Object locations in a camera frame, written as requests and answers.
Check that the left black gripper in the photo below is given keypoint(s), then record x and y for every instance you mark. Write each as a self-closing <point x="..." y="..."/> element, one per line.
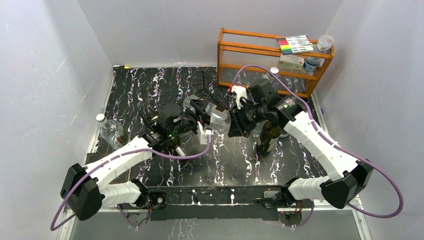
<point x="201" y="116"/>

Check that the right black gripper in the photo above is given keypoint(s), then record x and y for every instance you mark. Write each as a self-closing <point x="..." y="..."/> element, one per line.
<point x="237" y="123"/>

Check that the clear square liquor bottle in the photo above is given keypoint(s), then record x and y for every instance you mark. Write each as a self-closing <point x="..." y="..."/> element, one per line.
<point x="220" y="119"/>

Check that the dark green wine bottle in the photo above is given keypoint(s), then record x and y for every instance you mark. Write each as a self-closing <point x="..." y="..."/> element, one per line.
<point x="172" y="148"/>

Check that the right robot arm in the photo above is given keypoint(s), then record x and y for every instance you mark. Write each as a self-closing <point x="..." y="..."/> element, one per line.
<point x="346" y="175"/>

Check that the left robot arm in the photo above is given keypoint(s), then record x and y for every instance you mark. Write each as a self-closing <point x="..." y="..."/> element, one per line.
<point x="87" y="189"/>

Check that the clear round flask bottle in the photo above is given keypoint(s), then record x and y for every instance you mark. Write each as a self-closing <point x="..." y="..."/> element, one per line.
<point x="112" y="132"/>

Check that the orange wooden shelf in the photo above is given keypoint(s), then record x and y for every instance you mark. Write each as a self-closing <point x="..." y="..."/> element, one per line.
<point x="236" y="49"/>

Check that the white red small box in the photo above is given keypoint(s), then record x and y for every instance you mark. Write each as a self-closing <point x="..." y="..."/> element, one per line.
<point x="291" y="61"/>

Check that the blue label plastic jar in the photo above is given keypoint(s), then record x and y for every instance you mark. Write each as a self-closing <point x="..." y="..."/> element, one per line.
<point x="311" y="63"/>

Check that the coloured marker pen pack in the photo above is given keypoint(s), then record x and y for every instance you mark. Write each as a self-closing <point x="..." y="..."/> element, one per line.
<point x="295" y="44"/>

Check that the clear plastic lidded cup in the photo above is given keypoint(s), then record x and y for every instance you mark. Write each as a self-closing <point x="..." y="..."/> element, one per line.
<point x="324" y="43"/>

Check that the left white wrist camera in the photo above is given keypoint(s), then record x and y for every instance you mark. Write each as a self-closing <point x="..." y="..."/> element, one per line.
<point x="205" y="134"/>

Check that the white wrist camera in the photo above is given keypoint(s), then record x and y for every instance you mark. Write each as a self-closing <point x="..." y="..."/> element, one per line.
<point x="240" y="94"/>
<point x="205" y="134"/>

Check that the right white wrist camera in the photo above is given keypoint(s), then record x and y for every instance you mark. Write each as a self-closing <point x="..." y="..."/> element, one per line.
<point x="240" y="94"/>

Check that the black base frame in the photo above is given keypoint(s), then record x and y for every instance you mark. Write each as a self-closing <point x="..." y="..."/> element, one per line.
<point x="216" y="202"/>

